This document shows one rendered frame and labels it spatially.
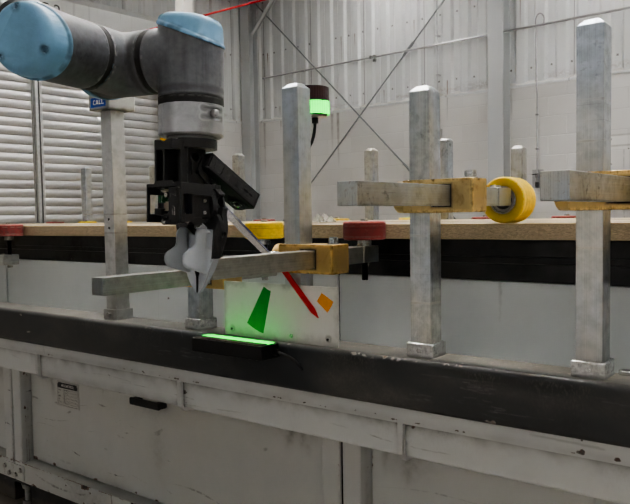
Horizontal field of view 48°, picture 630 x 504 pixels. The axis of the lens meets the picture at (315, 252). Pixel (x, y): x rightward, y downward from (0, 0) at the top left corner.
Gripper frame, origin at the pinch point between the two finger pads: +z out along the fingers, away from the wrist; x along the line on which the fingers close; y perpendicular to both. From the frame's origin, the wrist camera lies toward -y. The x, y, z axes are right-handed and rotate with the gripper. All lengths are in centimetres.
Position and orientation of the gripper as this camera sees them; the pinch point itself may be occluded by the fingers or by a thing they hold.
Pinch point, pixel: (203, 283)
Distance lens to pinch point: 102.8
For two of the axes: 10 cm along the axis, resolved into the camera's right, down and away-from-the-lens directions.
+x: 7.9, 0.2, -6.1
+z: 0.0, 10.0, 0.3
